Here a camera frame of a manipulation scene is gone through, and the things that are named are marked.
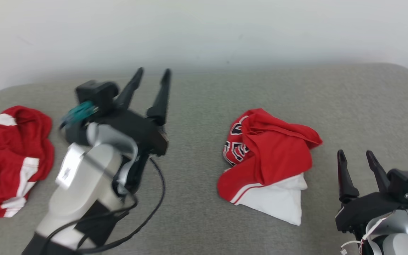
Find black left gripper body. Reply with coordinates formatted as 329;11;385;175
65;106;169;157

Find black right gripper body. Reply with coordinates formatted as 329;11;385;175
335;191;408;234

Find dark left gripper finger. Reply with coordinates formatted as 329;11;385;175
114;67;144;110
147;68;172;126

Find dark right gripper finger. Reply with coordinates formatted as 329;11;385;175
366;151;391;194
337;149;360;203

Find red shirt with white sleeves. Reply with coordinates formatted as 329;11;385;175
217;108;323;226

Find red shorts with white trim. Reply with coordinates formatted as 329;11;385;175
0;106;55;218

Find teal left camera connector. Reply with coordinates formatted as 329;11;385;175
59;101;96;128

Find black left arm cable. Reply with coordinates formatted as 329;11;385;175
45;156;165;254

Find white cable label tag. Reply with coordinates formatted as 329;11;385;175
55;143;85;189

